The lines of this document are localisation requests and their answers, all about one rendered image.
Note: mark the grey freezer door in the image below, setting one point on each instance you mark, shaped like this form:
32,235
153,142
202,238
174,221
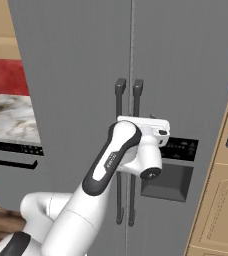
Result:
72,73

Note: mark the grey fridge door with dispenser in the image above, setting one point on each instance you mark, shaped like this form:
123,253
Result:
186,73

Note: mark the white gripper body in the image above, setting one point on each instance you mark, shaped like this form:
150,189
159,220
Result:
142,121

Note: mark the tan tall cabinet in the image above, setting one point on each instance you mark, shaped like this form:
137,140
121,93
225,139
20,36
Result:
219,200

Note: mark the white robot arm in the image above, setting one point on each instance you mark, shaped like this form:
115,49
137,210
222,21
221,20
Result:
86,213

